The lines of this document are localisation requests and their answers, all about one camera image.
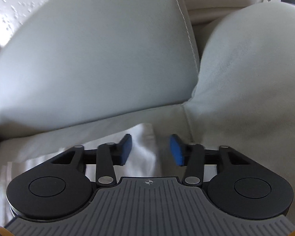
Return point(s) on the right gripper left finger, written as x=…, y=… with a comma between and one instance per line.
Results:
x=65, y=183

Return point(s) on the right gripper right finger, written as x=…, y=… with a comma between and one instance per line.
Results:
x=234, y=183

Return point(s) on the white garment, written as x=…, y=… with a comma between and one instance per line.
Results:
x=143, y=161

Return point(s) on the grey sofa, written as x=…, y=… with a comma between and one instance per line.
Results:
x=80, y=70

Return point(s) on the grey sofa back cushion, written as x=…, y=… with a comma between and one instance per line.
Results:
x=78, y=61

